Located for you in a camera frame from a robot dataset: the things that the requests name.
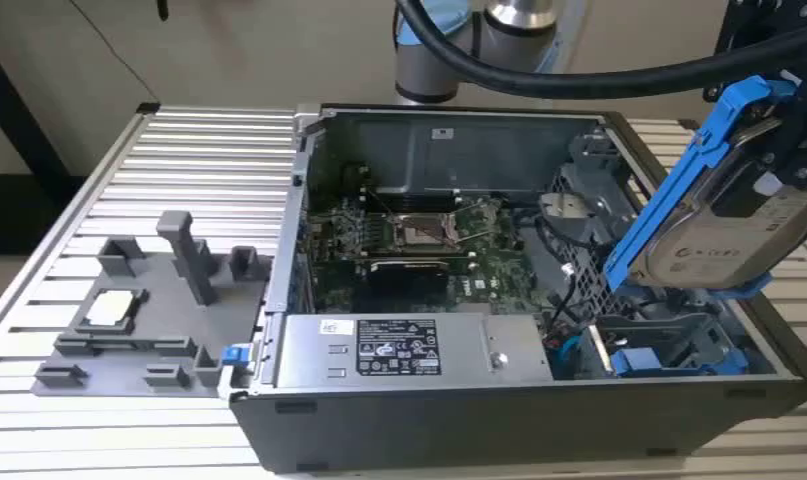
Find hard disk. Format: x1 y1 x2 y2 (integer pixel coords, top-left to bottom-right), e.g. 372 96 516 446
606 77 807 304
608 349 718 377

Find gray perforated drive cage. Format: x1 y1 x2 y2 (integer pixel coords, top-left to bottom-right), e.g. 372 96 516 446
542 127 651 321

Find green motherboard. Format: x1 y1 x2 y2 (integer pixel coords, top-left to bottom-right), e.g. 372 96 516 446
305 192 558 316

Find CPU socket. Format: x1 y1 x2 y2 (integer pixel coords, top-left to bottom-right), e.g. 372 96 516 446
392 214 462 251

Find black graphics card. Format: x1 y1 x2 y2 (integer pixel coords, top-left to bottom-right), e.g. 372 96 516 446
355 254 478 314

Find black open PC case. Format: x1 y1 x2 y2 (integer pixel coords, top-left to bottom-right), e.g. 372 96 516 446
228 102 807 474

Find silver power supply unit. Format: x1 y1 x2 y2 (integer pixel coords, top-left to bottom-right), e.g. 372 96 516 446
272 313 555 389

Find gray parts rack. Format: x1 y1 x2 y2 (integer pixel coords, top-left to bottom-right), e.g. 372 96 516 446
32 209 275 399

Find silver CPU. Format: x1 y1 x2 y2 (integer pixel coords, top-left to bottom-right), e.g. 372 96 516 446
85 289 141 326

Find black stand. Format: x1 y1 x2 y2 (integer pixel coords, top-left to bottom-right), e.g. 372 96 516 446
0 27 91 256

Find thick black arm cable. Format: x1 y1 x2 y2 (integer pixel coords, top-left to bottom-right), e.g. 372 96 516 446
394 0 789 99

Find silver metal bracket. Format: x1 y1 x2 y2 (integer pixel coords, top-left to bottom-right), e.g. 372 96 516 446
539 192 590 220

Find black wire with white plug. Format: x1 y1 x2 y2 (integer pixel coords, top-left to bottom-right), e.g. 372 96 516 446
534 214 608 326

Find blue wire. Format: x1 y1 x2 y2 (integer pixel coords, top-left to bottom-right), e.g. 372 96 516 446
552 332 584 379

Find thin black wall cable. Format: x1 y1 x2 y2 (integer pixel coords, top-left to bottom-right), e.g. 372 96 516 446
67 0 161 104

